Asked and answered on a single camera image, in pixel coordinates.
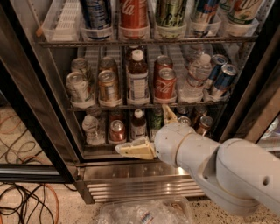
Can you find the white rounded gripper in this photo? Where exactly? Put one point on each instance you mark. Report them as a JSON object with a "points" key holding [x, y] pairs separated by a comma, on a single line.
{"points": [[168, 141]]}

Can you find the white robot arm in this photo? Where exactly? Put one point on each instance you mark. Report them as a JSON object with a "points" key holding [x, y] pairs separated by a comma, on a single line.
{"points": [[237, 175]]}

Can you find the bottom shelf green can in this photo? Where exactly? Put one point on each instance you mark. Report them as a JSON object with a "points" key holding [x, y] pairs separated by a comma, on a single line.
{"points": [[157, 119]]}

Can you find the shelf green can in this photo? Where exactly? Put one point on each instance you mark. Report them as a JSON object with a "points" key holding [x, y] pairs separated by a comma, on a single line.
{"points": [[170, 13], [157, 119]]}

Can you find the bottom shelf tea bottle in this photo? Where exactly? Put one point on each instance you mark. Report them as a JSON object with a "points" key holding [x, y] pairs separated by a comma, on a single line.
{"points": [[138, 125]]}

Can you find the bottom shelf blue can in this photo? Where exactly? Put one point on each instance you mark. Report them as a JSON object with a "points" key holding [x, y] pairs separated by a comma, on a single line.
{"points": [[185, 120]]}

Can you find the shelf blue can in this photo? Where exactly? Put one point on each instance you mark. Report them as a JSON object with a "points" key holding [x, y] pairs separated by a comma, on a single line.
{"points": [[185, 120], [96, 13]]}

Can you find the bottom shelf red can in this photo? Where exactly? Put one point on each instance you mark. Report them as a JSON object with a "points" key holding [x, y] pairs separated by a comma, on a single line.
{"points": [[116, 131]]}

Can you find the front red Coca-Cola can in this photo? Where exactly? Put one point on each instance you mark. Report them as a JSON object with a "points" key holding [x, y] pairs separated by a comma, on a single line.
{"points": [[165, 83]]}

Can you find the red coca-cola can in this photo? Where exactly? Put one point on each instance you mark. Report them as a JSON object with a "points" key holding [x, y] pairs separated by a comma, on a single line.
{"points": [[165, 83], [161, 62]]}

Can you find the bottom shelf gold can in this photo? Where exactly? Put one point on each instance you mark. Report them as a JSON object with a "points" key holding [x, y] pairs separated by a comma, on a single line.
{"points": [[204, 124]]}

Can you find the bottom shelf water bottle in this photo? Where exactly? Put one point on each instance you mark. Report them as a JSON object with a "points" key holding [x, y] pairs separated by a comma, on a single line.
{"points": [[92, 131]]}

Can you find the front gold soda can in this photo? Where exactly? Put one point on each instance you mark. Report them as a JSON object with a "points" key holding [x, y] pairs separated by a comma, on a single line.
{"points": [[108, 86]]}

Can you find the gold soda can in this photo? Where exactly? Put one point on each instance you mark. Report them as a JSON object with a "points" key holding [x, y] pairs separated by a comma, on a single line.
{"points": [[108, 63], [108, 86]]}

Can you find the rear red Coca-Cola can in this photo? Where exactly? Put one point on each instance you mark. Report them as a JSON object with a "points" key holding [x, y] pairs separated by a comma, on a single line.
{"points": [[161, 62]]}

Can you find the rear gold soda can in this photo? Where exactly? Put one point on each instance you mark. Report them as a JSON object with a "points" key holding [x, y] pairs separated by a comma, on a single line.
{"points": [[108, 63]]}

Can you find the front blue Red Bull can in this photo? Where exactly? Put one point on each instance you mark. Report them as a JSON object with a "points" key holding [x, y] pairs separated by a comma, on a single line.
{"points": [[224, 80]]}

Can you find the blue red bull can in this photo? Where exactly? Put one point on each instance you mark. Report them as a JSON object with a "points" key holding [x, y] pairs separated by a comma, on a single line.
{"points": [[224, 80], [217, 61]]}

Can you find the rear blue Red Bull can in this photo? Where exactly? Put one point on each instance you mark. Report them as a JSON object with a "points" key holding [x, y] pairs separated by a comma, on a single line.
{"points": [[217, 61]]}

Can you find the stainless steel fridge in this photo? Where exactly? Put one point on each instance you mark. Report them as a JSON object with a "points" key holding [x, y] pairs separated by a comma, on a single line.
{"points": [[33, 80]]}

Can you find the top shelf green can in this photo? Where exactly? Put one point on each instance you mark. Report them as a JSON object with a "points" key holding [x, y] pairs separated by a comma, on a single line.
{"points": [[170, 13]]}

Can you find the top shelf Coca-Cola can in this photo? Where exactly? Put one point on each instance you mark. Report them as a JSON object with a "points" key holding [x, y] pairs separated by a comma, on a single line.
{"points": [[133, 14]]}

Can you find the top shelf Red Bull can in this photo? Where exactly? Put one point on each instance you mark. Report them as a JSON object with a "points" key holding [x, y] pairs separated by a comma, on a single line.
{"points": [[204, 11]]}

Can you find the top shelf blue can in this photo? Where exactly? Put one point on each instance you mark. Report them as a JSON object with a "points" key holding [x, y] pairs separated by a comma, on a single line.
{"points": [[96, 13]]}

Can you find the empty clear plastic shelf tray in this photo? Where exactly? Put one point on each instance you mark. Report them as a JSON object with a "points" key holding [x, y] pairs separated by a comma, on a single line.
{"points": [[62, 21]]}

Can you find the top shelf 7up can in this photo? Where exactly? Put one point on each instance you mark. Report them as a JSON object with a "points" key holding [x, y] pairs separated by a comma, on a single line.
{"points": [[243, 12]]}

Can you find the front iced tea bottle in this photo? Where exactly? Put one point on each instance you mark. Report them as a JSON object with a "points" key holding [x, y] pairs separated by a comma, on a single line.
{"points": [[138, 76]]}

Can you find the front clear water bottle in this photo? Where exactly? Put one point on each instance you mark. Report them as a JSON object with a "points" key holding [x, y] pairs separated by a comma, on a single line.
{"points": [[197, 75]]}

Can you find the clear water bottle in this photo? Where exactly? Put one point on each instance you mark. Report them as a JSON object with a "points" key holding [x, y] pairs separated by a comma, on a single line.
{"points": [[197, 75], [193, 52]]}

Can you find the clear plastic bag on floor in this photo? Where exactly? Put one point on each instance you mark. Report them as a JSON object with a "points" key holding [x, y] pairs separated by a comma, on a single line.
{"points": [[168, 210]]}

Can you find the rear clear water bottle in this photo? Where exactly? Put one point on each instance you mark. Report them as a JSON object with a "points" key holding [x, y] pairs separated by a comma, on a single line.
{"points": [[193, 52]]}

